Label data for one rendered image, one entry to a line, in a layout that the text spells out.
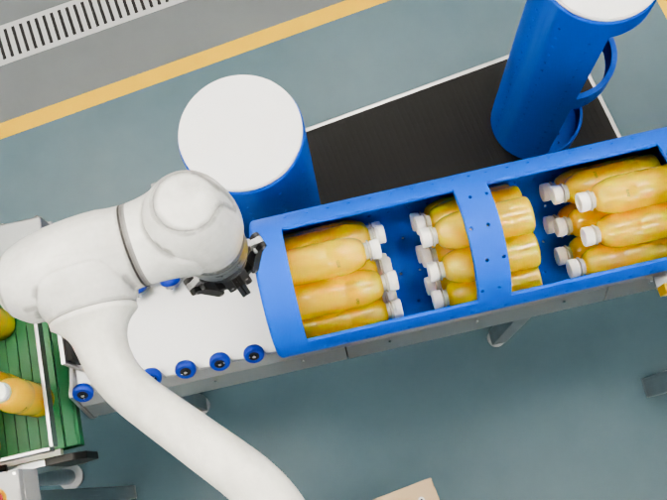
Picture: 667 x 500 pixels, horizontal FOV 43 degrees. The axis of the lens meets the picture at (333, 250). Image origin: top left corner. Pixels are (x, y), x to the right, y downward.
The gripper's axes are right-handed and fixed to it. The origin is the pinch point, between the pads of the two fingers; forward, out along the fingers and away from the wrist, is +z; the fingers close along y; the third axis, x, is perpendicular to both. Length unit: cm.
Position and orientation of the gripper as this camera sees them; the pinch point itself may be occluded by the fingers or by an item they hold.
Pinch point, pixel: (238, 283)
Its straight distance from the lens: 132.9
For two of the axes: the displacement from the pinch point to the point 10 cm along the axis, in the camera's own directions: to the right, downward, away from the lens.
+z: 0.4, 2.5, 9.7
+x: -5.7, -7.9, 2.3
